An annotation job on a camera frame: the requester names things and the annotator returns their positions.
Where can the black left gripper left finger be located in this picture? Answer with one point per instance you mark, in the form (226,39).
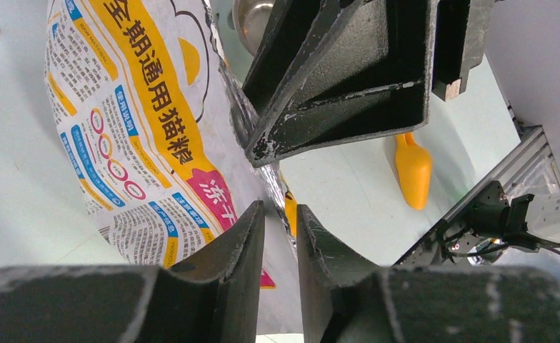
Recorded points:
(211,296)

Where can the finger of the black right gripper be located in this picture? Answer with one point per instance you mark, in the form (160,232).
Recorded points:
(336,72)
(461,30)

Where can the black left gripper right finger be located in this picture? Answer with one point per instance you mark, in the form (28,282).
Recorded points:
(347,298)

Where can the yellow plastic scoop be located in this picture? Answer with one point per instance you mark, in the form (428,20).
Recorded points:
(414,166)

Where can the pet food bag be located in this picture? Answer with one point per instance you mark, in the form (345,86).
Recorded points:
(154,123)

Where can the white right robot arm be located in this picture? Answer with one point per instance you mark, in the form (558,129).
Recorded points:
(353,189)

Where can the left steel bowl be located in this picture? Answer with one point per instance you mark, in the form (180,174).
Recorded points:
(250,18)

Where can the aluminium frame rail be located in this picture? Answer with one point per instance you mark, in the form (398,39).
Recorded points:
(492,216)

